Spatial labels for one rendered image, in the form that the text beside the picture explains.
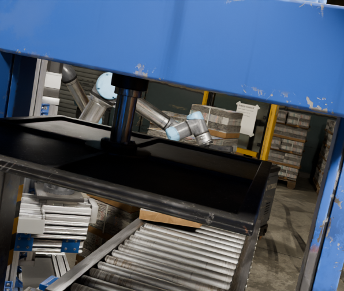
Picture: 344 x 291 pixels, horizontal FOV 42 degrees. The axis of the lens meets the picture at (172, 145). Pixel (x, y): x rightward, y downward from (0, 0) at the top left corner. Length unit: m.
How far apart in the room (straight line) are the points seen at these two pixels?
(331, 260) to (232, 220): 0.60
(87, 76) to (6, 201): 9.36
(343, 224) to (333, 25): 0.70
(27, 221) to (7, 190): 0.85
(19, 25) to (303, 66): 0.30
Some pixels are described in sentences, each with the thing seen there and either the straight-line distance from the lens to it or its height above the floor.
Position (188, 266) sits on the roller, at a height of 0.80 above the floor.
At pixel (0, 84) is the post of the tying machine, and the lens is 1.28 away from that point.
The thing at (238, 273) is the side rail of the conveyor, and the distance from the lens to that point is 1.77.
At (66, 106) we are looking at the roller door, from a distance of 10.82.
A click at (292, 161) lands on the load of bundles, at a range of 8.09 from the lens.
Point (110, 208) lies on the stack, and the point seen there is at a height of 0.58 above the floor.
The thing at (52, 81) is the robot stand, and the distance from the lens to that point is 2.43.
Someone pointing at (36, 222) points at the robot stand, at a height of 0.72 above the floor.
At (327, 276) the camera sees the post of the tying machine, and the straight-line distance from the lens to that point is 1.12.
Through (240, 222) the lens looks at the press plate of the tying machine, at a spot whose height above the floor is 1.31.
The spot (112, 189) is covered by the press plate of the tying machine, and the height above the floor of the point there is 1.31.
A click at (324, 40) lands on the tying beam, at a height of 1.52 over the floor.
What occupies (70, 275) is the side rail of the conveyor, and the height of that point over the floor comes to 0.80.
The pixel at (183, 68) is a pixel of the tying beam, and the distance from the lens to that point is 0.46.
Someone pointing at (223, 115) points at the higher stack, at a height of 1.25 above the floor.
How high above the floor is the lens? 1.45
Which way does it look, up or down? 8 degrees down
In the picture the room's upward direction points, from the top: 11 degrees clockwise
